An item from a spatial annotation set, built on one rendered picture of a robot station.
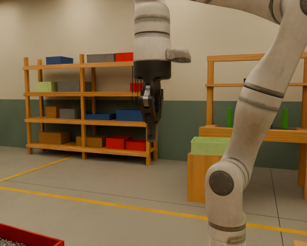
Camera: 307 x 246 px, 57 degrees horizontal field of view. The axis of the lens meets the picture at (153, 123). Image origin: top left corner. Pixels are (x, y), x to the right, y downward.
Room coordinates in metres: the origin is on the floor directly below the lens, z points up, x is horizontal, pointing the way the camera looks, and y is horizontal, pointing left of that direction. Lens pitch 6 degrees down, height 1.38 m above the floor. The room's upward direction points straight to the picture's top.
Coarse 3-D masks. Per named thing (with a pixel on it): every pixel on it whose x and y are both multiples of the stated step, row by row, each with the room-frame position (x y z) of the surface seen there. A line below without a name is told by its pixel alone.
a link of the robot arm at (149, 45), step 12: (144, 36) 0.54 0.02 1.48; (156, 36) 0.54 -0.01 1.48; (168, 36) 0.56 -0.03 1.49; (144, 48) 0.54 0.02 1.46; (156, 48) 0.54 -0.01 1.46; (168, 48) 0.55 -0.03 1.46; (180, 48) 0.52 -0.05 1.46; (144, 60) 0.54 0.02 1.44; (168, 60) 0.55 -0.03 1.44; (180, 60) 0.56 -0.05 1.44
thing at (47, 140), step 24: (24, 72) 6.45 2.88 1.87; (120, 96) 5.58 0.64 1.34; (48, 120) 6.18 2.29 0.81; (72, 120) 6.03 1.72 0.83; (96, 120) 5.83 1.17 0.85; (120, 120) 5.68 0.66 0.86; (48, 144) 6.25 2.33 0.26; (72, 144) 6.23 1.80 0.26; (96, 144) 5.93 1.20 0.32; (120, 144) 5.69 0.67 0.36; (144, 144) 5.50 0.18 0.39
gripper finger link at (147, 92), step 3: (147, 87) 0.54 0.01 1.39; (147, 90) 0.53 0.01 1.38; (144, 93) 0.53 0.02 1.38; (147, 93) 0.52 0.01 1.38; (150, 93) 0.53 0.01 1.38; (144, 96) 0.52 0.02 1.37; (147, 96) 0.51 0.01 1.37; (144, 99) 0.51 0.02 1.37; (147, 99) 0.51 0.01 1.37; (153, 99) 0.53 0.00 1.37; (144, 102) 0.52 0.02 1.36; (147, 102) 0.52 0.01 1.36; (144, 105) 0.52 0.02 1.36; (147, 105) 0.52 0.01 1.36
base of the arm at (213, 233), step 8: (208, 224) 0.68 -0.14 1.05; (208, 232) 0.68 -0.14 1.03; (216, 232) 0.65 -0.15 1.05; (224, 232) 0.64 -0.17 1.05; (232, 232) 0.64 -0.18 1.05; (240, 232) 0.64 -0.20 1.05; (208, 240) 0.68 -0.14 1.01; (216, 240) 0.65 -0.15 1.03; (224, 240) 0.64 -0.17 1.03; (232, 240) 0.64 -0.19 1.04; (240, 240) 0.64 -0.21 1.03
